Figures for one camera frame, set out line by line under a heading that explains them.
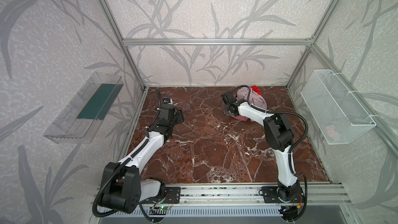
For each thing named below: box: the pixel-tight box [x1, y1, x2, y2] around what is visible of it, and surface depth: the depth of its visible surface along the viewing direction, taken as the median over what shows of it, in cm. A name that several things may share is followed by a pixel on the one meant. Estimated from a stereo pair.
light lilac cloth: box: [235, 86, 268, 110], surface depth 104 cm
